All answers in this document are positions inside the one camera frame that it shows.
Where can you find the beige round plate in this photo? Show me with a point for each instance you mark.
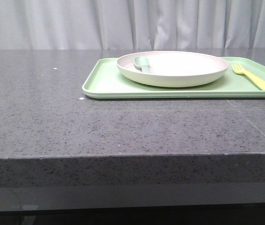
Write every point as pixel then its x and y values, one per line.
pixel 173 69

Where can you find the light green plastic tray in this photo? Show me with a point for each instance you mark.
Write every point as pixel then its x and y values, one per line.
pixel 106 82

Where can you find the teal green spoon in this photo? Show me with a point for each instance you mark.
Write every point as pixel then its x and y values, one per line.
pixel 142 63

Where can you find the yellow plastic fork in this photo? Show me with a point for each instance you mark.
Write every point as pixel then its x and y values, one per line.
pixel 240 70

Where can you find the grey pleated curtain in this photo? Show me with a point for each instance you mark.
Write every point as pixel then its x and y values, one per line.
pixel 131 24

